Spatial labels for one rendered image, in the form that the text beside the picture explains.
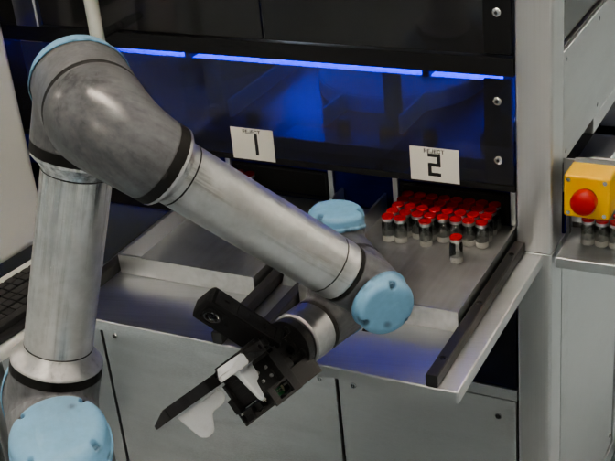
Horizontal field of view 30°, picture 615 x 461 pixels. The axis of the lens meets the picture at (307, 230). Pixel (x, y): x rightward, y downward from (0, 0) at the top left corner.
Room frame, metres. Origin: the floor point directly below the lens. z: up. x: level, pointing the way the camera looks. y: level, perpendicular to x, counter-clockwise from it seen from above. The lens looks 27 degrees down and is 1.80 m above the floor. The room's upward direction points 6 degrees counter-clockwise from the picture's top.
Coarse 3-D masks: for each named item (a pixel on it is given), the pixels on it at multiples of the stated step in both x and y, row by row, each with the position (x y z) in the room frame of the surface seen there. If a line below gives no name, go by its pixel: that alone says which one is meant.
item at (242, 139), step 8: (232, 128) 1.89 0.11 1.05; (240, 128) 1.88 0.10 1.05; (248, 128) 1.87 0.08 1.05; (232, 136) 1.89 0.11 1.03; (240, 136) 1.88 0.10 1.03; (248, 136) 1.87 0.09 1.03; (264, 136) 1.85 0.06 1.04; (272, 136) 1.85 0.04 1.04; (232, 144) 1.89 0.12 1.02; (240, 144) 1.88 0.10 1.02; (248, 144) 1.87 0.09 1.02; (264, 144) 1.86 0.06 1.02; (272, 144) 1.85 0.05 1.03; (240, 152) 1.88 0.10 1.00; (248, 152) 1.87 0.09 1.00; (264, 152) 1.86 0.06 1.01; (272, 152) 1.85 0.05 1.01; (264, 160) 1.86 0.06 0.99; (272, 160) 1.85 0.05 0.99
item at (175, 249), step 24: (336, 192) 1.86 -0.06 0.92; (168, 216) 1.84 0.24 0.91; (144, 240) 1.77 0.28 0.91; (168, 240) 1.80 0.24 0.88; (192, 240) 1.79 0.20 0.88; (216, 240) 1.78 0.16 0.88; (120, 264) 1.70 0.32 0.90; (144, 264) 1.68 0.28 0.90; (168, 264) 1.66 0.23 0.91; (192, 264) 1.70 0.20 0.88; (216, 264) 1.69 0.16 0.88; (240, 264) 1.69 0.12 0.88; (264, 264) 1.62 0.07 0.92; (240, 288) 1.59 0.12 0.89
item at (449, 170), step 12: (420, 156) 1.71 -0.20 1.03; (444, 156) 1.69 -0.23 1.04; (456, 156) 1.68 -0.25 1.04; (420, 168) 1.71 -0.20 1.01; (432, 168) 1.70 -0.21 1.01; (444, 168) 1.69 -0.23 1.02; (456, 168) 1.68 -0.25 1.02; (432, 180) 1.70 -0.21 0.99; (444, 180) 1.69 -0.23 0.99; (456, 180) 1.68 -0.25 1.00
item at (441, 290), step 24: (408, 240) 1.71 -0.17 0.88; (504, 240) 1.62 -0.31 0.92; (408, 264) 1.63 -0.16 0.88; (432, 264) 1.62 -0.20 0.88; (456, 264) 1.61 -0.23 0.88; (480, 264) 1.60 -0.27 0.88; (432, 288) 1.54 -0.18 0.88; (456, 288) 1.54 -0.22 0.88; (480, 288) 1.50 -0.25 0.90; (432, 312) 1.43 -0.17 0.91; (456, 312) 1.41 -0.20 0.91
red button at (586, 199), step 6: (576, 192) 1.57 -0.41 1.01; (582, 192) 1.56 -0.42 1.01; (588, 192) 1.56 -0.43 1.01; (570, 198) 1.57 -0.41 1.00; (576, 198) 1.56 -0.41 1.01; (582, 198) 1.55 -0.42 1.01; (588, 198) 1.55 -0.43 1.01; (594, 198) 1.55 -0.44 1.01; (570, 204) 1.56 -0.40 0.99; (576, 204) 1.55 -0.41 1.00; (582, 204) 1.55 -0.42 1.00; (588, 204) 1.55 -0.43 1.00; (594, 204) 1.55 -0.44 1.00; (576, 210) 1.55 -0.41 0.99; (582, 210) 1.55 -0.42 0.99; (588, 210) 1.55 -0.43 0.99
